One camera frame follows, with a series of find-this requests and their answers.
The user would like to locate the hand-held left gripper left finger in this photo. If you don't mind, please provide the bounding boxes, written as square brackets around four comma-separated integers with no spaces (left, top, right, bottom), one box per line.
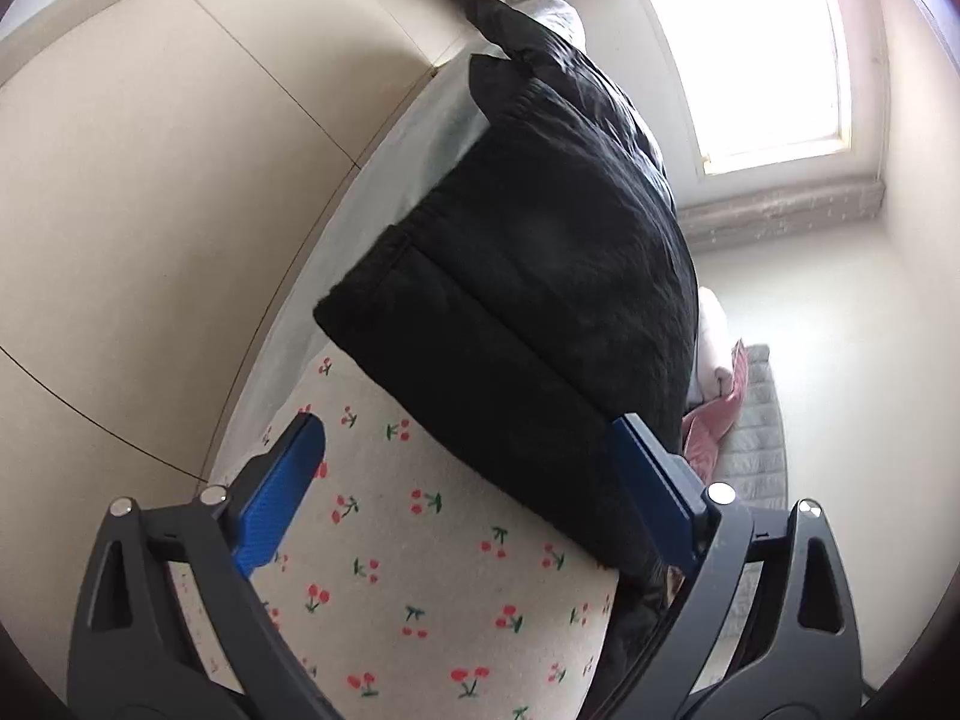
[67,412,346,720]

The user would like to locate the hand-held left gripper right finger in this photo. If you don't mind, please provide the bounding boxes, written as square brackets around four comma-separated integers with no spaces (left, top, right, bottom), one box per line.
[609,413,863,720]

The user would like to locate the black padded jacket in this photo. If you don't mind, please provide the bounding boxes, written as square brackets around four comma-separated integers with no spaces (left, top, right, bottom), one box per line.
[313,0,701,720]

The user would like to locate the pink cloth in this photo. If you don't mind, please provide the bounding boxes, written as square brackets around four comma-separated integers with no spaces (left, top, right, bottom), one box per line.
[680,340,750,481]

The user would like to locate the grey quilted blanket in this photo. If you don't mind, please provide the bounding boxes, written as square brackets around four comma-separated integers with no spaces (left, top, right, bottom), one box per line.
[688,343,792,691]

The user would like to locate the white pillow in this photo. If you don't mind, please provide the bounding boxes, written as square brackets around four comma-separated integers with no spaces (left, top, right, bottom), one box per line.
[686,286,732,402]

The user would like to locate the cherry print bed sheet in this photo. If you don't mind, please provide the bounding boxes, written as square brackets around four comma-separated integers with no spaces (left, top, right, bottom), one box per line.
[166,349,620,720]

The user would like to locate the window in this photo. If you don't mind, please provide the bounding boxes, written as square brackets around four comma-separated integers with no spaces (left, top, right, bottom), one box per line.
[628,0,857,177]

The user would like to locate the white cloth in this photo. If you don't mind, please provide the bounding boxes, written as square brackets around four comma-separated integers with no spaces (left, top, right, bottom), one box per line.
[517,0,587,53]

